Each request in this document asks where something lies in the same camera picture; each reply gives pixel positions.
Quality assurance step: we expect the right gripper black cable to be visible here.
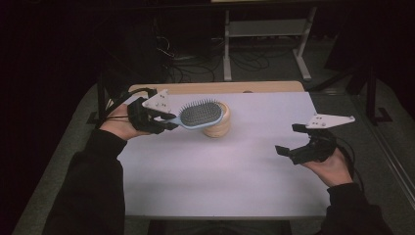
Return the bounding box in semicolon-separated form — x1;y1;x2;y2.
335;136;366;194

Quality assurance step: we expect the bundle of black floor cables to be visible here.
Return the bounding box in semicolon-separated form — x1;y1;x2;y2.
153;18;297;83

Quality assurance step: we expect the white metal stand frame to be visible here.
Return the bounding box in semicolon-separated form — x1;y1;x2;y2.
222;6;318;82

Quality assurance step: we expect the person's right hand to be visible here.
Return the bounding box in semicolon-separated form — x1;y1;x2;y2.
300;147;354;188

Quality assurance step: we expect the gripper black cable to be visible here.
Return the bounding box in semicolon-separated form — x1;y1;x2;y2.
97;86;159;129
335;136;366;194

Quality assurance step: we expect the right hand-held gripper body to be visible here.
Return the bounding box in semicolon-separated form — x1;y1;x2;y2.
289;113;356;165

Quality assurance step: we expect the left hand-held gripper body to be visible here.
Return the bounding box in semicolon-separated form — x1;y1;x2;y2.
126;89;178;135

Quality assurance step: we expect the black metal stand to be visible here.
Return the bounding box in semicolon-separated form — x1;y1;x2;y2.
364;65;394;127
85;42;131;125

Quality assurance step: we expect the person's left hand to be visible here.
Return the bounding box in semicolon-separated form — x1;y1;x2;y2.
99;103;152;142

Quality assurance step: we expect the light blue hairbrush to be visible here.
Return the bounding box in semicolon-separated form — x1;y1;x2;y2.
163;99;226;132

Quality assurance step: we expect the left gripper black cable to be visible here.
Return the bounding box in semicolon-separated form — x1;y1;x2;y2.
97;86;159;129

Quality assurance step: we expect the cream ribbed round holder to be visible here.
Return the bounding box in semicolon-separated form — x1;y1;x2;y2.
202;101;232;139

